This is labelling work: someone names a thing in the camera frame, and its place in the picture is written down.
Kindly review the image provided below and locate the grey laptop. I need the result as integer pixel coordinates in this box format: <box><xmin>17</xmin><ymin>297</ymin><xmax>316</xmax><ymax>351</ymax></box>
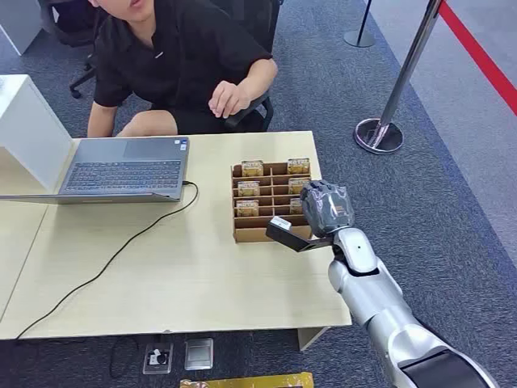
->
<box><xmin>0</xmin><ymin>137</ymin><xmax>191</xmax><ymax>205</ymax></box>

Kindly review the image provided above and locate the red barrier belt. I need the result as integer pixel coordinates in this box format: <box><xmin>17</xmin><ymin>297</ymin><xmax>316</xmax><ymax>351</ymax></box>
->
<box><xmin>438</xmin><ymin>0</ymin><xmax>517</xmax><ymax>116</ymax></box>

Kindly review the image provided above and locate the yellow flat object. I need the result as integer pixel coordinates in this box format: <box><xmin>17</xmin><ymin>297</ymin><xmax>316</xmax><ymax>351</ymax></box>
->
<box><xmin>180</xmin><ymin>372</ymin><xmax>315</xmax><ymax>388</ymax></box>

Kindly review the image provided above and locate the dark stanchion post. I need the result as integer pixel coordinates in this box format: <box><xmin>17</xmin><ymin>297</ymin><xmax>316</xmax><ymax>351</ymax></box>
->
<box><xmin>344</xmin><ymin>0</ymin><xmax>376</xmax><ymax>49</ymax></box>

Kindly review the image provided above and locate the closed metal floor socket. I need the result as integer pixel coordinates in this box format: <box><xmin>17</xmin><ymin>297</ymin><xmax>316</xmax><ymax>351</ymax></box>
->
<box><xmin>184</xmin><ymin>338</ymin><xmax>214</xmax><ymax>372</ymax></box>

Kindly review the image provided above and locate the person's left hand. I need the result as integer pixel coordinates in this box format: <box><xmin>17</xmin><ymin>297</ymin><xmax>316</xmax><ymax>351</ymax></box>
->
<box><xmin>208</xmin><ymin>81</ymin><xmax>251</xmax><ymax>120</ymax></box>

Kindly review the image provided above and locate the cardboard card holder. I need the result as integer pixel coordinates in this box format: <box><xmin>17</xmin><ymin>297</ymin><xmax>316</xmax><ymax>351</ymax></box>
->
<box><xmin>230</xmin><ymin>158</ymin><xmax>314</xmax><ymax>244</ymax></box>

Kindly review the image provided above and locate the white cabinet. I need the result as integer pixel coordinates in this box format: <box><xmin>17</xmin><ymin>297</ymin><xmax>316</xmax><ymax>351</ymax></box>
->
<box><xmin>0</xmin><ymin>0</ymin><xmax>44</xmax><ymax>57</ymax></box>

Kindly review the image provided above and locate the black floor cable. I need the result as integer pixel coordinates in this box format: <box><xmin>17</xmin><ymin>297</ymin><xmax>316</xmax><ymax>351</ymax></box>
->
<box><xmin>109</xmin><ymin>335</ymin><xmax>141</xmax><ymax>380</ymax></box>

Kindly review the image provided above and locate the chrome stanchion post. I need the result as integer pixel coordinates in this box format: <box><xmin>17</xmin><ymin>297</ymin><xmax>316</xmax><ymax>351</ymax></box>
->
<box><xmin>354</xmin><ymin>0</ymin><xmax>443</xmax><ymax>156</ymax></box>

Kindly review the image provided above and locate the person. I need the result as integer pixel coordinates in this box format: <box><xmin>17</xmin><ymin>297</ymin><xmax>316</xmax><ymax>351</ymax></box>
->
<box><xmin>87</xmin><ymin>0</ymin><xmax>279</xmax><ymax>139</ymax></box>

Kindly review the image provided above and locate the black laptop cable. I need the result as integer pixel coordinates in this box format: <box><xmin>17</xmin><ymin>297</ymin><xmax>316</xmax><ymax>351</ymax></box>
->
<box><xmin>16</xmin><ymin>180</ymin><xmax>199</xmax><ymax>341</ymax></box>

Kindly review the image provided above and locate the white box stand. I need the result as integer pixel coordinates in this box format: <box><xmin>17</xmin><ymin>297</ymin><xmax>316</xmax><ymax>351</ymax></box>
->
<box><xmin>0</xmin><ymin>74</ymin><xmax>75</xmax><ymax>194</ymax></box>

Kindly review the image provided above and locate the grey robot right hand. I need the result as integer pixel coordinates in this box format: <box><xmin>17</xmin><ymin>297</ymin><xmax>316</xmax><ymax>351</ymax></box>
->
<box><xmin>300</xmin><ymin>180</ymin><xmax>356</xmax><ymax>238</ymax></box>

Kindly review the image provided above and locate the floor socket with plug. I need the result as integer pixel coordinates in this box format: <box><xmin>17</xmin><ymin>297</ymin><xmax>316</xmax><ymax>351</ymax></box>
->
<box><xmin>142</xmin><ymin>342</ymin><xmax>174</xmax><ymax>376</ymax></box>

